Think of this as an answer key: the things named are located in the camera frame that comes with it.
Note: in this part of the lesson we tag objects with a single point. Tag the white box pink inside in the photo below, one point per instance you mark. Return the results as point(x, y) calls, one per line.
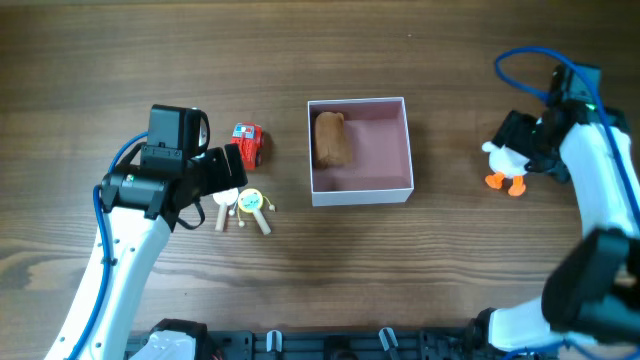
point(381, 171)

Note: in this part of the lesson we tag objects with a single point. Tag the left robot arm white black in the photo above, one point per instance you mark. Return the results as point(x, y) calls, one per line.
point(137, 205)

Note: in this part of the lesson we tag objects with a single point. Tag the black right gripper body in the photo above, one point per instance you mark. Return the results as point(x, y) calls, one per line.
point(513, 133)

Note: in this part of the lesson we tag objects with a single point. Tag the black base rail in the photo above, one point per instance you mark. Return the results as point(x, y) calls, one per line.
point(423, 344)

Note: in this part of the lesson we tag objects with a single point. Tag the red toy fire truck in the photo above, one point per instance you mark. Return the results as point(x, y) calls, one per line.
point(250, 139)

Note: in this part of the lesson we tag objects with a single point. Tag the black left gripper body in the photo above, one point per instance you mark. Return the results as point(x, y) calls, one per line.
point(211, 171)

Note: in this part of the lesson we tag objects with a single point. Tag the yellow mouse rattle drum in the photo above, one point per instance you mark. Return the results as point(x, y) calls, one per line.
point(251, 201)

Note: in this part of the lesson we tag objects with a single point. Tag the white plush duck yellow bag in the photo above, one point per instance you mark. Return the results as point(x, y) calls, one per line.
point(506, 164)

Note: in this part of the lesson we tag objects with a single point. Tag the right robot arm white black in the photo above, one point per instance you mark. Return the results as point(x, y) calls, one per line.
point(578, 142)

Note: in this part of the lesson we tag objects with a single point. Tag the brown plush toy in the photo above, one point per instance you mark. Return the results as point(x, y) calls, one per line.
point(331, 146)

